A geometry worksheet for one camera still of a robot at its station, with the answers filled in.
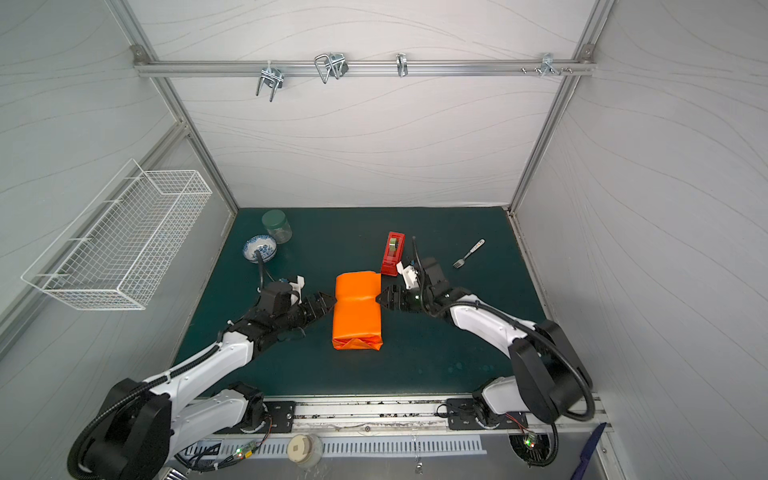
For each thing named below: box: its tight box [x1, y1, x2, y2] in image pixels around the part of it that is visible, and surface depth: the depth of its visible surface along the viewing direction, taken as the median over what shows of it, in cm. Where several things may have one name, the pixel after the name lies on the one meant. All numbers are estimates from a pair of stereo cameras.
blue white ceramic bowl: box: [242, 234, 278, 264], surface depth 107 cm
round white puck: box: [287, 434, 323, 468], surface depth 62 cm
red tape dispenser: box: [381, 231, 406, 277], surface depth 103 cm
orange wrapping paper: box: [332, 271, 383, 351], surface depth 86 cm
